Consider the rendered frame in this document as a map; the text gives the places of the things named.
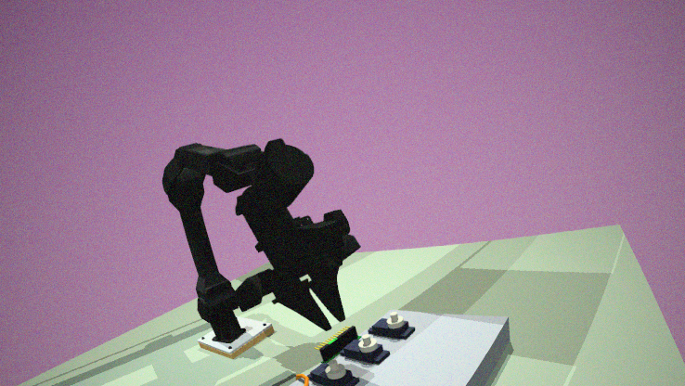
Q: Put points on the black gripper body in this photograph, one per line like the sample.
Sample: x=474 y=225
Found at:
x=287 y=269

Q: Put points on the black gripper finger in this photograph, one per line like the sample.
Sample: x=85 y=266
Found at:
x=325 y=287
x=299 y=299

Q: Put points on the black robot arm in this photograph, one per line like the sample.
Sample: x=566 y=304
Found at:
x=276 y=177

